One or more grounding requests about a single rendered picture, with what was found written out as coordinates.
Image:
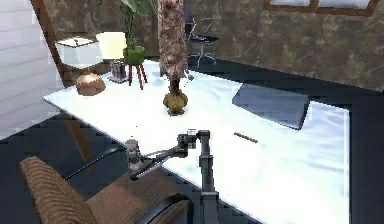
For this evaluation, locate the black office chair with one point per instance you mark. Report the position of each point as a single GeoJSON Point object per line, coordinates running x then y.
{"type": "Point", "coordinates": [200, 40]}

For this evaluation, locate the small grey shaker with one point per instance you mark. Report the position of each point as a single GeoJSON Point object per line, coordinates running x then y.
{"type": "Point", "coordinates": [132, 154]}

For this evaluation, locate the red plant stand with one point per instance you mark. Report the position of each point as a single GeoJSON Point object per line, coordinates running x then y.
{"type": "Point", "coordinates": [136, 73]}

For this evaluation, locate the brown pencil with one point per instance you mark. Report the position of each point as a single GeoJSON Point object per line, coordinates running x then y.
{"type": "Point", "coordinates": [246, 137]}

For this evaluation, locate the brown woven chair black armrests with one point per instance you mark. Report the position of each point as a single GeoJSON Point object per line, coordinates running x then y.
{"type": "Point", "coordinates": [110, 196]}

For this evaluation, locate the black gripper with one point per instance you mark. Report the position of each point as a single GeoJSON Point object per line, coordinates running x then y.
{"type": "Point", "coordinates": [182, 144]}

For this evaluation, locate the brown framed window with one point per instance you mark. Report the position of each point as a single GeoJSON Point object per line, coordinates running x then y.
{"type": "Point", "coordinates": [316, 8]}

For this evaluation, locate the white shade copper base lamp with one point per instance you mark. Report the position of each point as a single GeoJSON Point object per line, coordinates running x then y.
{"type": "Point", "coordinates": [80, 53]}

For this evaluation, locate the white dining table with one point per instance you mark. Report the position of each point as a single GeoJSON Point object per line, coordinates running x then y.
{"type": "Point", "coordinates": [233, 150]}

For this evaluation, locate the house plant in green pot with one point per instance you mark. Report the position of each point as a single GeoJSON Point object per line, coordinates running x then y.
{"type": "Point", "coordinates": [133, 53]}

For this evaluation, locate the grey laptop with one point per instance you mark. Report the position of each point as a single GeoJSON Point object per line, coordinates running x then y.
{"type": "Point", "coordinates": [271, 105]}

